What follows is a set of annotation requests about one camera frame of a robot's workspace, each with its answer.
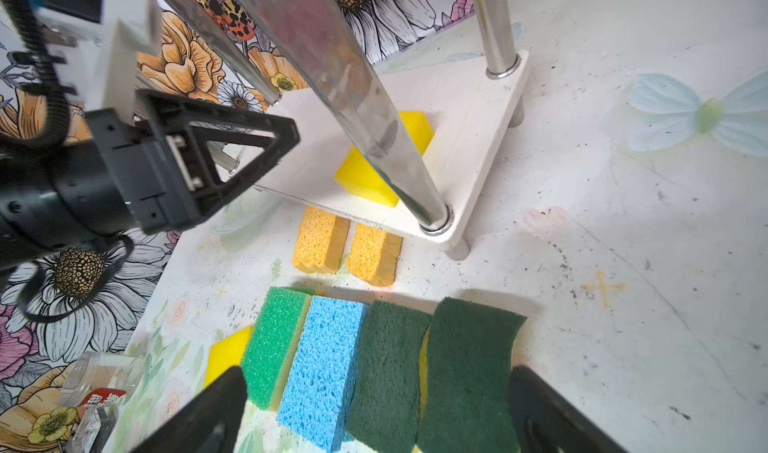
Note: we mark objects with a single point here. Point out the orange cellulose sponge right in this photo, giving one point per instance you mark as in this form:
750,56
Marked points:
373,255

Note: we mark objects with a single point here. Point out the orange cellulose sponge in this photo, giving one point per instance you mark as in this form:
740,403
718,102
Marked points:
320,241
373,255

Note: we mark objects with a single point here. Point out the dark green scouring sponge left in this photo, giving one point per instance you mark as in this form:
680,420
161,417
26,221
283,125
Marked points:
384,412

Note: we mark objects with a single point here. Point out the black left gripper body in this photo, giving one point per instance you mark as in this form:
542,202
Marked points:
68,195

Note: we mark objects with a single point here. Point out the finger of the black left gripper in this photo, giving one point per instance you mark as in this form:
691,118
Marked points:
209,154

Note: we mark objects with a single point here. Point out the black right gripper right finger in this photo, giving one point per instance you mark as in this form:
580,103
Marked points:
546,422

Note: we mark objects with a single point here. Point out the white two-tier shelf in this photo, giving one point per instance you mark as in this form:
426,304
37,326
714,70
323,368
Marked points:
406,152

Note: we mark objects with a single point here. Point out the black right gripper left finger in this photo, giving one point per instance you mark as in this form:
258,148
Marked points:
209,423

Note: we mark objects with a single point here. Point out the orange cellulose sponge left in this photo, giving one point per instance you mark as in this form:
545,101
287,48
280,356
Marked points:
320,241

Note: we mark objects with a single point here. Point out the dark green scouring sponge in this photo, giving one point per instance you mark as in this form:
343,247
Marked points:
384,412
469,361

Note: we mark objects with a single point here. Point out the small white square clock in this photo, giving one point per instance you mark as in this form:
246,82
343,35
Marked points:
93,431

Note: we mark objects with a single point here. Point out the green scrub sponge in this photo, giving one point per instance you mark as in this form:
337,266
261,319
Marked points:
269,353

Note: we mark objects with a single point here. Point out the dark green scouring sponge right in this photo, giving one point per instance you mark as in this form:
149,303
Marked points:
469,361

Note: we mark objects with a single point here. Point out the blue cellulose sponge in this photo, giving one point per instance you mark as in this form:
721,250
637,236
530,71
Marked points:
322,376

